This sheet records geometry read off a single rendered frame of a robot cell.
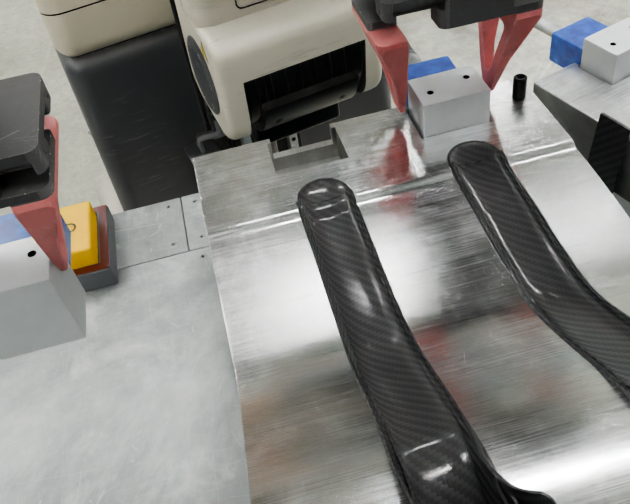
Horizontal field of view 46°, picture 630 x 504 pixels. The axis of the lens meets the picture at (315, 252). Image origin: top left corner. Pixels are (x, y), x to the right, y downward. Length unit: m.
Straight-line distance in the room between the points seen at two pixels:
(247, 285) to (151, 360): 0.12
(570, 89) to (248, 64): 0.39
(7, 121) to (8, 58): 2.49
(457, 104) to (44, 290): 0.30
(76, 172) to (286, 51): 1.34
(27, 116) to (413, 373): 0.23
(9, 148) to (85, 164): 1.83
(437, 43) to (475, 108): 1.86
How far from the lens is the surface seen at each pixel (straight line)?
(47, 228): 0.38
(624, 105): 0.65
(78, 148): 2.26
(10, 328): 0.44
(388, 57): 0.50
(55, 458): 0.54
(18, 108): 0.38
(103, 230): 0.64
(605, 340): 0.41
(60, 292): 0.42
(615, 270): 0.47
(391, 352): 0.42
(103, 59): 1.18
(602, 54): 0.66
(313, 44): 0.92
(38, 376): 0.58
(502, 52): 0.54
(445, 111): 0.54
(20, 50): 2.88
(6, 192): 0.36
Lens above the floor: 1.22
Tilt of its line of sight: 45 degrees down
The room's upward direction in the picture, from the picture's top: 10 degrees counter-clockwise
